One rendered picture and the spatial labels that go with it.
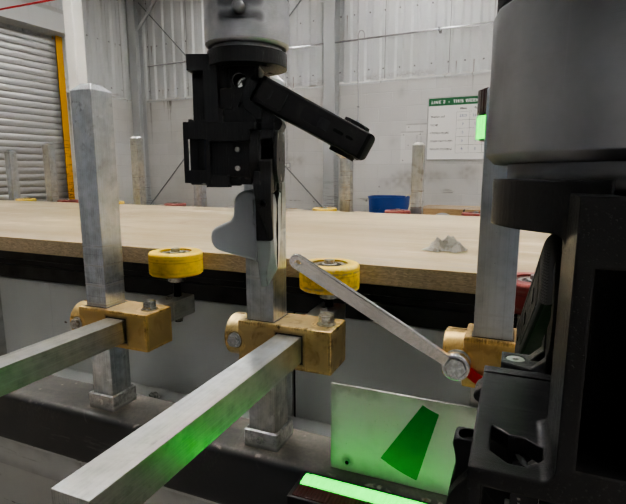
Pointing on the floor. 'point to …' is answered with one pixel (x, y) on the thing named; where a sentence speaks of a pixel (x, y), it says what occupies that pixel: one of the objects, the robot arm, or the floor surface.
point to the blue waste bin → (388, 203)
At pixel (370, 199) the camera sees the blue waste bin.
